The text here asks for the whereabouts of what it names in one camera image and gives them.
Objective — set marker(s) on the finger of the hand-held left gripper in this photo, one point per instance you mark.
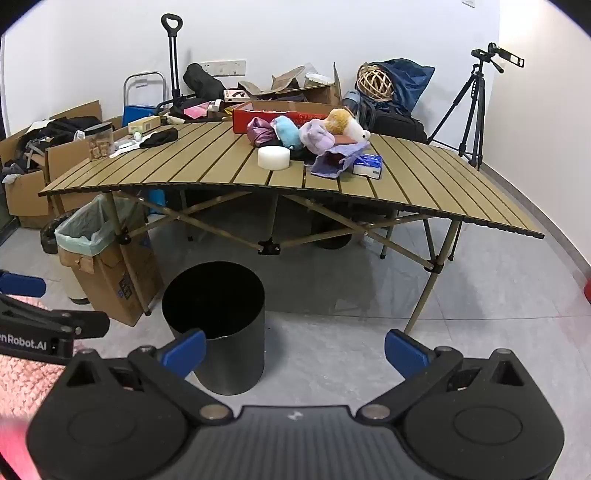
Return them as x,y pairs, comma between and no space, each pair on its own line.
23,284
27,323

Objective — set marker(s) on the pink packet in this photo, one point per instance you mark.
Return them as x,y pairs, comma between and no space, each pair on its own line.
197,111

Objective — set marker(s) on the white box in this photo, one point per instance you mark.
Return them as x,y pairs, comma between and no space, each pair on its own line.
317,79

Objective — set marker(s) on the black round bin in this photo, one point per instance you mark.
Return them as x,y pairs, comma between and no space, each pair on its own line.
231,341

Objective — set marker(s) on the tan slatted folding table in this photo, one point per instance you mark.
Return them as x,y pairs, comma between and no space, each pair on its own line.
194,161

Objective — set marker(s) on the light blue plush toy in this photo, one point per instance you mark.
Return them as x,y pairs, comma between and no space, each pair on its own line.
287,131

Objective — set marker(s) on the white paper leaflet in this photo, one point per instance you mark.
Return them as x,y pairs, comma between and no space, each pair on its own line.
123,147

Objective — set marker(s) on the dark glass door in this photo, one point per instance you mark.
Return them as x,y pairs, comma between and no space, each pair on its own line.
4,138

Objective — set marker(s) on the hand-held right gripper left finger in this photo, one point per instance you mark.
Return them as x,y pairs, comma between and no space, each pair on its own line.
184,350

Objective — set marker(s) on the black cloth pouch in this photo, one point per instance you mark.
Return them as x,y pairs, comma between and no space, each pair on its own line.
300,154

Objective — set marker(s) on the light green plastic bag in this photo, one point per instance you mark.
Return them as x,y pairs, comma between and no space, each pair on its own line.
78,235

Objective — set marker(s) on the white wall socket panel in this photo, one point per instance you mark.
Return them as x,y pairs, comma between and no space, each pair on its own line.
224,67

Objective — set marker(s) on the blue plastic container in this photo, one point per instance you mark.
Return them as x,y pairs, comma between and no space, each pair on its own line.
158,201

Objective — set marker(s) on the blue crate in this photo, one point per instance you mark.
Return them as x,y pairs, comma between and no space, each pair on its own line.
138,115

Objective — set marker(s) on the open cardboard box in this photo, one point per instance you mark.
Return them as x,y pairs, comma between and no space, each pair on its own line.
64,159
323,94
27,198

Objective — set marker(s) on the lavender plush toy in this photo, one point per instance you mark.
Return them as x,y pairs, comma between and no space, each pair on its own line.
316,136

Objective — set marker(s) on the clear jar with black lid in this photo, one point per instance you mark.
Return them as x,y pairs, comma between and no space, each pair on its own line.
100,143

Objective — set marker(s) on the black jacket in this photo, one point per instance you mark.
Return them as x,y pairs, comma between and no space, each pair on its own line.
69,127

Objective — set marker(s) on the blue bag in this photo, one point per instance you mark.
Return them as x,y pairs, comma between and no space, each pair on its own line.
413,83

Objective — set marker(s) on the long black bag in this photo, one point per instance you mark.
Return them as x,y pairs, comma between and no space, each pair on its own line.
203,83

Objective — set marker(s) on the white bucket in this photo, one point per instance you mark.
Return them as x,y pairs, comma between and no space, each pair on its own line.
74,288

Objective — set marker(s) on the blue tissue pack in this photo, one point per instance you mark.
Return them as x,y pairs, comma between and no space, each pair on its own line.
368,166

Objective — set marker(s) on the person's pink fleece clothing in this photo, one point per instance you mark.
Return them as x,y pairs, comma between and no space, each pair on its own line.
27,383

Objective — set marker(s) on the pink box with black picture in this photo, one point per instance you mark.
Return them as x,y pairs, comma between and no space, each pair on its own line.
236,95

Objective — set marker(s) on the black tripod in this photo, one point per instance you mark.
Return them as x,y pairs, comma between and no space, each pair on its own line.
475,106

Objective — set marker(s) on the wicker ball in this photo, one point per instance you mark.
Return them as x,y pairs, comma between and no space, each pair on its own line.
375,82

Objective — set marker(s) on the tall cardboard box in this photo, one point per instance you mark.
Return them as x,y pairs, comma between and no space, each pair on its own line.
120,286

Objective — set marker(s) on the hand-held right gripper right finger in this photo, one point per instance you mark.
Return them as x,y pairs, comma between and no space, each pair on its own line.
406,353

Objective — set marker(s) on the yellow and white plush toy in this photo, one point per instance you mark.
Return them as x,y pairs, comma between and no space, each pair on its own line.
341,121

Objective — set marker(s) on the yellow green carton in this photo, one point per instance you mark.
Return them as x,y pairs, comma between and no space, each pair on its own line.
145,124

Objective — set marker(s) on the orange layered sponge block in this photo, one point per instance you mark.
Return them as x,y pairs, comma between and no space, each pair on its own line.
344,140

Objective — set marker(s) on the red cardboard box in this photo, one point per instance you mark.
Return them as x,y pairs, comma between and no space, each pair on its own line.
240,121

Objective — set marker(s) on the black luggage bag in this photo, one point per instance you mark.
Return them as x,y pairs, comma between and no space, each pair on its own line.
397,127

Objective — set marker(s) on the purple towel cloth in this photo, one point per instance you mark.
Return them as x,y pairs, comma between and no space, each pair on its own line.
337,161

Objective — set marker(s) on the black knit hat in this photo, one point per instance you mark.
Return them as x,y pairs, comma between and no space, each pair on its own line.
159,137

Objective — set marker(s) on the purple satin cloth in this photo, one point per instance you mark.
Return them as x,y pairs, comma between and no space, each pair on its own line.
261,131

